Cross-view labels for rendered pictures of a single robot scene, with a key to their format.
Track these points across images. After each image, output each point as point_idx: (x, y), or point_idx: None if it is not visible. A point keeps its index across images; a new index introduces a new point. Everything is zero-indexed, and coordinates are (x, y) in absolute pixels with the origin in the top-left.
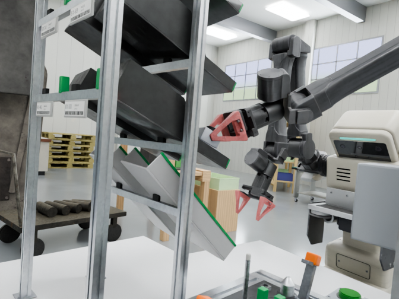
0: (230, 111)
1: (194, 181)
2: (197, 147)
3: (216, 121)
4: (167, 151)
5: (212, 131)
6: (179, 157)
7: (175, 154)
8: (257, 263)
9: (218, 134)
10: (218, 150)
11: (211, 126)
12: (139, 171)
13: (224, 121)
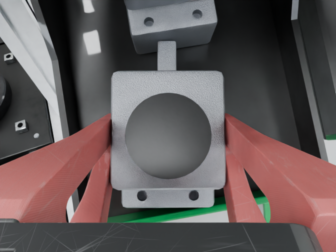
0: (168, 246)
1: (56, 113)
2: (16, 58)
3: (263, 169)
4: (314, 74)
5: (111, 116)
6: (329, 132)
7: (325, 109)
8: None
9: (111, 162)
10: (122, 190)
11: (138, 109)
12: None
13: (50, 144)
